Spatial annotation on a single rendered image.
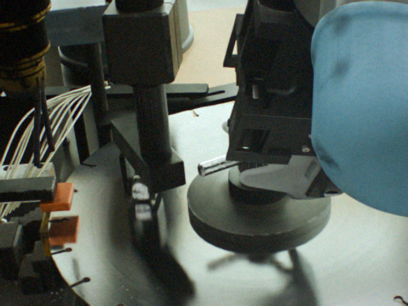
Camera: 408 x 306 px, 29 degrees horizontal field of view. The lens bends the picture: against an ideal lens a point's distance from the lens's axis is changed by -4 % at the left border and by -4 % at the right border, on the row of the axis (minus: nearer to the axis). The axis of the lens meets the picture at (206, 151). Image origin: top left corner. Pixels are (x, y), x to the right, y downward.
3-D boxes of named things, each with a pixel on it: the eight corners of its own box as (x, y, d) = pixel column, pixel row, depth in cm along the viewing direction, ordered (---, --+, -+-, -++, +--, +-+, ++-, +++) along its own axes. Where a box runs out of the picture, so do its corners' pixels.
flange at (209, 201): (261, 265, 56) (260, 236, 55) (158, 204, 63) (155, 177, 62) (359, 196, 62) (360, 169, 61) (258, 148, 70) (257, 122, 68)
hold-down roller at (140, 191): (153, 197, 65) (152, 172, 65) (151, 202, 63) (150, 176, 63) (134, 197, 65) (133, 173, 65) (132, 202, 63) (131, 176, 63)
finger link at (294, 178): (227, 184, 59) (250, 117, 51) (306, 189, 59) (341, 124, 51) (227, 224, 57) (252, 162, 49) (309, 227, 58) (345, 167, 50)
